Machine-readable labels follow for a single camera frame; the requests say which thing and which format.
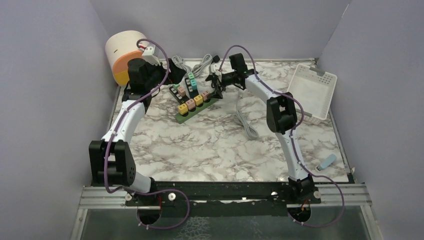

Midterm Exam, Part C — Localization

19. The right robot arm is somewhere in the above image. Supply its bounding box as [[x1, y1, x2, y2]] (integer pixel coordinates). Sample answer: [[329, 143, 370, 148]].
[[206, 53, 315, 204]]

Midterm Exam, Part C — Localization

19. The green power strip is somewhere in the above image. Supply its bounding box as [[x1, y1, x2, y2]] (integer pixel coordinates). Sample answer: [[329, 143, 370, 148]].
[[174, 98, 219, 124]]

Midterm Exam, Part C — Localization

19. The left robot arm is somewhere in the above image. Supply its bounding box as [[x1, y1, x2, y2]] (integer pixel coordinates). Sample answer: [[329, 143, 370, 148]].
[[88, 58, 187, 206]]

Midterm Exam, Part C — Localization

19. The black power strip right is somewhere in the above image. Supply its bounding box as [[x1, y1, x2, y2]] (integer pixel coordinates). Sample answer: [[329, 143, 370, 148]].
[[184, 72, 199, 99]]

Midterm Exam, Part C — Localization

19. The yellow plug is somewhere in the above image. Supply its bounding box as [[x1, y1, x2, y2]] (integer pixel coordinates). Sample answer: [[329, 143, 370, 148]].
[[193, 95, 204, 106], [177, 103, 189, 116]]

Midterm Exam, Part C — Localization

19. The white plastic basket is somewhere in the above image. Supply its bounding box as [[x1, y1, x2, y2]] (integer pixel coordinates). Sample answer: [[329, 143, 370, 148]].
[[287, 63, 338, 125]]

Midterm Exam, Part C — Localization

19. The grey coiled cable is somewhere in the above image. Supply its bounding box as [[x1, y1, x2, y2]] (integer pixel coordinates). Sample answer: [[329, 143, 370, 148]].
[[172, 53, 214, 79]]

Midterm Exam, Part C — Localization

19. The round cream drawer cabinet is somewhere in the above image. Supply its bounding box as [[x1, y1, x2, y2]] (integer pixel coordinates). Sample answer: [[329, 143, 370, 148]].
[[105, 30, 146, 87]]

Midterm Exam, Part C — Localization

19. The black power strip left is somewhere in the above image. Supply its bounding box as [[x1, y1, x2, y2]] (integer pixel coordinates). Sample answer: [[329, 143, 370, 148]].
[[168, 84, 191, 105]]

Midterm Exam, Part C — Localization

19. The light blue small device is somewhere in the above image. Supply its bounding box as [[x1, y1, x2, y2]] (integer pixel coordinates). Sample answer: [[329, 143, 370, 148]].
[[315, 154, 337, 171]]

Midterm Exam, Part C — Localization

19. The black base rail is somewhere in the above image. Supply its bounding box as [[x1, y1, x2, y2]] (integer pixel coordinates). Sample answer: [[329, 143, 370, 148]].
[[125, 181, 321, 217]]

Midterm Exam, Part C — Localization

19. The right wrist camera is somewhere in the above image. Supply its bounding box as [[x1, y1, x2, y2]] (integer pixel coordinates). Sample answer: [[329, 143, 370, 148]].
[[208, 63, 222, 76]]

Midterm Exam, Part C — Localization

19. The white cable of white strip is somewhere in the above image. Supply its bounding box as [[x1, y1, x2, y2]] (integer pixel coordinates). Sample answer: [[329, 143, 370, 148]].
[[234, 94, 260, 140]]

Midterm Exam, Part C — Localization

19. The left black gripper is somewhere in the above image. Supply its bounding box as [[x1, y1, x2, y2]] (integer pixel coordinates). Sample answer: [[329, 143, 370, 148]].
[[144, 58, 186, 90]]

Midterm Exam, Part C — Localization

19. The black power strip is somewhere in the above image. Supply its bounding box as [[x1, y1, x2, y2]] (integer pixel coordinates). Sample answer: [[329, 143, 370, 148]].
[[168, 84, 191, 105], [184, 72, 199, 99]]

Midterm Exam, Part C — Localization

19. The pink plug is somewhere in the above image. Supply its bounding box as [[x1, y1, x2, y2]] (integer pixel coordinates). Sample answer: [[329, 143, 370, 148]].
[[200, 90, 211, 102], [185, 98, 196, 111]]

